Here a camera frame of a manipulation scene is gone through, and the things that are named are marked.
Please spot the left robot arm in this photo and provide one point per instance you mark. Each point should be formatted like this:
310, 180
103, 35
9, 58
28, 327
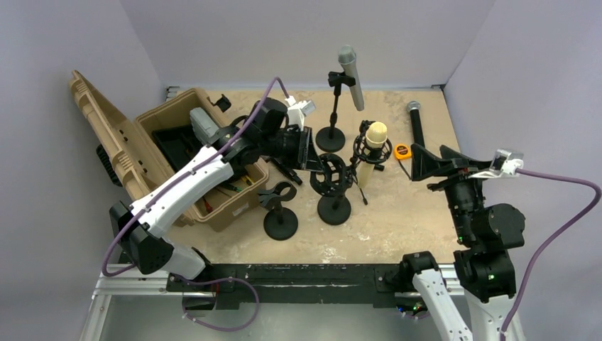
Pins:
273, 128

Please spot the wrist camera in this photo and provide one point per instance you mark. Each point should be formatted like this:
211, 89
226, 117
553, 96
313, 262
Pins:
505, 164
298, 111

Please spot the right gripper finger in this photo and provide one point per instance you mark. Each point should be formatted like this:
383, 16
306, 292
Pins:
462, 160
425, 164

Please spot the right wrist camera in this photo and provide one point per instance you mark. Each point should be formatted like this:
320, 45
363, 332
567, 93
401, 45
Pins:
505, 164

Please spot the black round-base mic stand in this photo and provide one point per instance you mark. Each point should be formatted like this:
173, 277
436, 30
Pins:
280, 223

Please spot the cream condenser microphone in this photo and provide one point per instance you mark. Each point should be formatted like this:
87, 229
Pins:
374, 138

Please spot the orange tape measure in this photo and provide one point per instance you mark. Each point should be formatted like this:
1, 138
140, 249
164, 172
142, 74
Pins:
402, 152

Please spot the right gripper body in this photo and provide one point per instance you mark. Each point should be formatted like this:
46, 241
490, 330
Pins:
462, 176

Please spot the tall black mic stand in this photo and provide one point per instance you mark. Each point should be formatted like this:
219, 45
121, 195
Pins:
331, 139

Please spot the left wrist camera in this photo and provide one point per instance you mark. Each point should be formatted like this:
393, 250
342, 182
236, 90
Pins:
298, 111

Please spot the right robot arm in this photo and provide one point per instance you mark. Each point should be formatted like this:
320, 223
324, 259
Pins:
483, 267

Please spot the black toolbox tray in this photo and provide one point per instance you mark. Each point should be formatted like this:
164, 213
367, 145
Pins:
180, 145

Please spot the black mesh-head microphone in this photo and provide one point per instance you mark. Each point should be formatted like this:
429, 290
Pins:
413, 109

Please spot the black tripod shock-mount stand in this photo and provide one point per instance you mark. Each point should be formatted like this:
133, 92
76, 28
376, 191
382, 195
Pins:
358, 149

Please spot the black shock-mount round stand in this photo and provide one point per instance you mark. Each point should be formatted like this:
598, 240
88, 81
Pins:
331, 184

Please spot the grey plastic case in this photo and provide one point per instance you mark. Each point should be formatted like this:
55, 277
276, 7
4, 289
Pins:
203, 126

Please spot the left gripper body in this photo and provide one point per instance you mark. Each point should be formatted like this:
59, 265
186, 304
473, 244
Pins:
302, 146

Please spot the black aluminium base frame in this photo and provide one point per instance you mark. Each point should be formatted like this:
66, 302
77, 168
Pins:
227, 286

